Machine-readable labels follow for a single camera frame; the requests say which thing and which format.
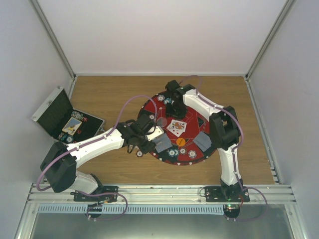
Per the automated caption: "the green 50 chip top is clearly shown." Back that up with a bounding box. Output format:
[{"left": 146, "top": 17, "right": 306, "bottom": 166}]
[{"left": 164, "top": 98, "right": 172, "bottom": 105}]

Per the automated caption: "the green 50 chip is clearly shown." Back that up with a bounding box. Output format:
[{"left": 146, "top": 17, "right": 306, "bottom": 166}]
[
  {"left": 164, "top": 98, "right": 172, "bottom": 105},
  {"left": 167, "top": 149, "right": 179, "bottom": 157}
]

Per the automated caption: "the orange 100 chip stack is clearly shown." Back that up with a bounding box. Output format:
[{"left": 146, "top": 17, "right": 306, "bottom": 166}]
[{"left": 136, "top": 150, "right": 144, "bottom": 157}]

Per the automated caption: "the queen of spades card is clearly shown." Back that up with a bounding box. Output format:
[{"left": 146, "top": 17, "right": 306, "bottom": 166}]
[{"left": 172, "top": 120, "right": 187, "bottom": 132}]

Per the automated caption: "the eight of diamonds card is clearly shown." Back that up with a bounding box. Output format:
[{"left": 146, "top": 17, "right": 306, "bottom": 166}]
[{"left": 166, "top": 120, "right": 183, "bottom": 136}]

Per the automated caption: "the dealt card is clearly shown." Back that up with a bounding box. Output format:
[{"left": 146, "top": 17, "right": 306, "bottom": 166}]
[
  {"left": 153, "top": 134, "right": 172, "bottom": 153},
  {"left": 193, "top": 131, "right": 212, "bottom": 152}
]

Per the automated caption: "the orange big blind button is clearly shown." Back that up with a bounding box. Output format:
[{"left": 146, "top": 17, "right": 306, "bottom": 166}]
[{"left": 176, "top": 137, "right": 186, "bottom": 147}]

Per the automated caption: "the green 50 chip bottom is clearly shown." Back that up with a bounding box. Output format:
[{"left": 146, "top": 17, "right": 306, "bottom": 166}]
[{"left": 167, "top": 149, "right": 179, "bottom": 157}]

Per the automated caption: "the blue 10 chip bottom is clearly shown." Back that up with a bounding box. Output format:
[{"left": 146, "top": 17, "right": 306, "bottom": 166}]
[{"left": 188, "top": 150, "right": 197, "bottom": 159}]

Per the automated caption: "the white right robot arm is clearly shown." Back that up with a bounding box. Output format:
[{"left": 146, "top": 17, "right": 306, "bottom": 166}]
[{"left": 165, "top": 80, "right": 244, "bottom": 202}]

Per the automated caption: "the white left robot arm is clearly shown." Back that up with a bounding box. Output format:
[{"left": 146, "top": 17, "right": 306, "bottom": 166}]
[{"left": 36, "top": 120, "right": 164, "bottom": 201}]

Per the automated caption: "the clear round dealer button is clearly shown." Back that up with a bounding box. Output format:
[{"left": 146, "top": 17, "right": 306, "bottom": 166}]
[{"left": 157, "top": 117, "right": 167, "bottom": 127}]

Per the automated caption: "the round red black poker mat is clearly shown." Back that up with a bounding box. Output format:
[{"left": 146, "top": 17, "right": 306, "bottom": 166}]
[{"left": 138, "top": 91, "right": 217, "bottom": 166}]

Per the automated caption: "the card box in case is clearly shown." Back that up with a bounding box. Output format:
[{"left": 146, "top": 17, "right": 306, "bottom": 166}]
[{"left": 62, "top": 117, "right": 82, "bottom": 136}]

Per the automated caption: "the aluminium poker case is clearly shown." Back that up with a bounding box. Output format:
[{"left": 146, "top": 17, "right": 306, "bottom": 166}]
[{"left": 32, "top": 86, "right": 105, "bottom": 144}]

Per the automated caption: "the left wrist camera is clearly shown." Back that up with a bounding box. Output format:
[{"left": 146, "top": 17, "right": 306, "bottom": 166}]
[{"left": 136, "top": 115, "right": 155, "bottom": 133}]

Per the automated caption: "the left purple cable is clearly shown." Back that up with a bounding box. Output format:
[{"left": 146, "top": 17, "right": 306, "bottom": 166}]
[{"left": 36, "top": 95, "right": 158, "bottom": 192}]

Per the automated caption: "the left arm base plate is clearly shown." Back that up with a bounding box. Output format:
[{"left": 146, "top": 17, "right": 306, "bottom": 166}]
[{"left": 70, "top": 186, "right": 119, "bottom": 203}]

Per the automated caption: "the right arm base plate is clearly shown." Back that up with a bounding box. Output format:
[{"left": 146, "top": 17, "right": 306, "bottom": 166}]
[{"left": 198, "top": 186, "right": 250, "bottom": 203}]

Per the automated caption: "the front aluminium rail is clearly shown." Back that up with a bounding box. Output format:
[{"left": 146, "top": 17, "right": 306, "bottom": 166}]
[{"left": 27, "top": 184, "right": 297, "bottom": 205}]

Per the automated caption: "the slotted cable duct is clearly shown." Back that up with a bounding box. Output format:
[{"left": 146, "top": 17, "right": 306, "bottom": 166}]
[{"left": 38, "top": 204, "right": 224, "bottom": 216}]

